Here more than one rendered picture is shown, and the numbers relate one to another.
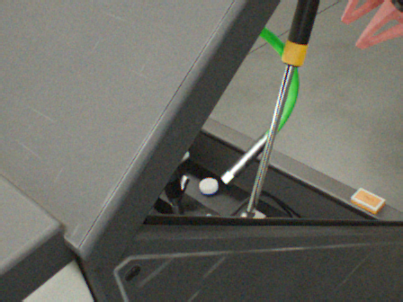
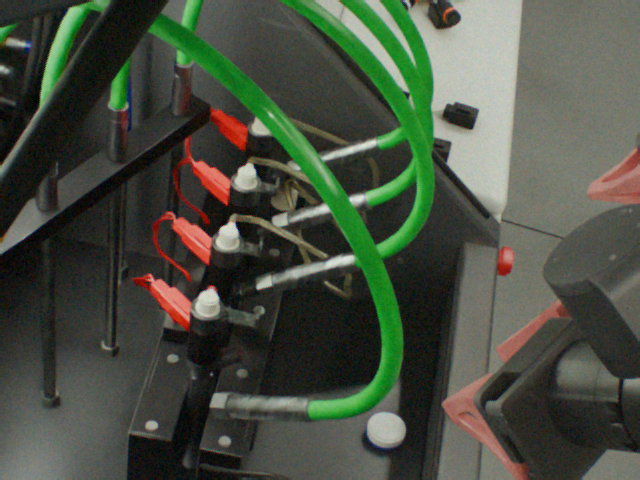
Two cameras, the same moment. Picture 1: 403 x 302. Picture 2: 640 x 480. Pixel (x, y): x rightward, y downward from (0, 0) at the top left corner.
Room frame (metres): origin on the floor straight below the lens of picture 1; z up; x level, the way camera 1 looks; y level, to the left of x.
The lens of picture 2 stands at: (0.21, -0.49, 1.89)
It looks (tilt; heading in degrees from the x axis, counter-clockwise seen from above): 43 degrees down; 39
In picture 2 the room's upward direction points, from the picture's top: 11 degrees clockwise
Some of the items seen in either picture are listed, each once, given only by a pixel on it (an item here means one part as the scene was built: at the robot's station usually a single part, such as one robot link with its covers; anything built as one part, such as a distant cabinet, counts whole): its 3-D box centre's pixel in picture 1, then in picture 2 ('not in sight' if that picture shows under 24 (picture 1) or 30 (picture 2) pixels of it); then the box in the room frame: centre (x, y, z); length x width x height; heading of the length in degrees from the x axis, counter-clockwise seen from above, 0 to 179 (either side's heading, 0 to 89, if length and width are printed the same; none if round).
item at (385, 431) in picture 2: (209, 186); (386, 430); (0.93, -0.02, 0.84); 0.04 x 0.04 x 0.01
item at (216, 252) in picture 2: not in sight; (229, 325); (0.79, 0.08, 1.00); 0.05 x 0.03 x 0.21; 128
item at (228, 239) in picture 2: not in sight; (228, 241); (0.79, 0.09, 1.10); 0.02 x 0.02 x 0.03
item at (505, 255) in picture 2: not in sight; (495, 259); (1.25, 0.10, 0.80); 0.05 x 0.04 x 0.05; 38
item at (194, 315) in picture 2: (183, 208); (211, 391); (0.73, 0.03, 1.00); 0.05 x 0.03 x 0.21; 128
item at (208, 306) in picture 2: not in sight; (208, 307); (0.73, 0.04, 1.10); 0.02 x 0.02 x 0.03
